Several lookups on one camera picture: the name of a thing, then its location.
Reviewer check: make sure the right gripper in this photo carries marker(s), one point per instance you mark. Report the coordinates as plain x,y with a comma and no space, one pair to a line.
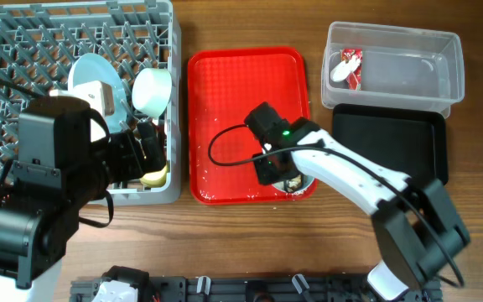
265,176

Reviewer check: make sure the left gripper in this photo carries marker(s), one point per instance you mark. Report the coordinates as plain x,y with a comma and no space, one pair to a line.
133,164

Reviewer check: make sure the yellow cup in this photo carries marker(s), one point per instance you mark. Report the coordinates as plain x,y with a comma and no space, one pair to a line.
155,179

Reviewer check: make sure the blue bowl with food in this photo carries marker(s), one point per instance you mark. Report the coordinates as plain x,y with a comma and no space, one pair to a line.
297,185

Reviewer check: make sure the green bowl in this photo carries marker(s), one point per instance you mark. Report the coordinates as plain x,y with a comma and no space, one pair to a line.
151,91

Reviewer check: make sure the light blue plate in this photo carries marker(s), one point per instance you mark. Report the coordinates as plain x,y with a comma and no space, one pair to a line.
93,67

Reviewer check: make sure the white napkin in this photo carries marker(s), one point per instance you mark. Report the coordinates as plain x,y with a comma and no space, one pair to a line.
345,68

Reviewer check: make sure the red snack wrapper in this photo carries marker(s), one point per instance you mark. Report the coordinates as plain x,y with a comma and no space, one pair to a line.
354,79

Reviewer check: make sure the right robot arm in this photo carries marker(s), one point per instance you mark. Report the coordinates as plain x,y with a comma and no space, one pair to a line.
417,226

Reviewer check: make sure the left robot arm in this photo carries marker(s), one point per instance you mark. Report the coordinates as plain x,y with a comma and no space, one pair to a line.
58,170

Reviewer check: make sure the grey dishwasher rack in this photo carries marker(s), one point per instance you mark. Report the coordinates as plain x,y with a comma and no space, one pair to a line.
40,42

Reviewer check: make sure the red plastic tray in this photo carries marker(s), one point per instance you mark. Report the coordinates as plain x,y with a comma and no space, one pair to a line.
223,87

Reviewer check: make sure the clear plastic bin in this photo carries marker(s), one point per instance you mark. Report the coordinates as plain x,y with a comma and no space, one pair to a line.
406,68

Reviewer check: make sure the black tray bin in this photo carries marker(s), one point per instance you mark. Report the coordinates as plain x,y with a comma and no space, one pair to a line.
409,141

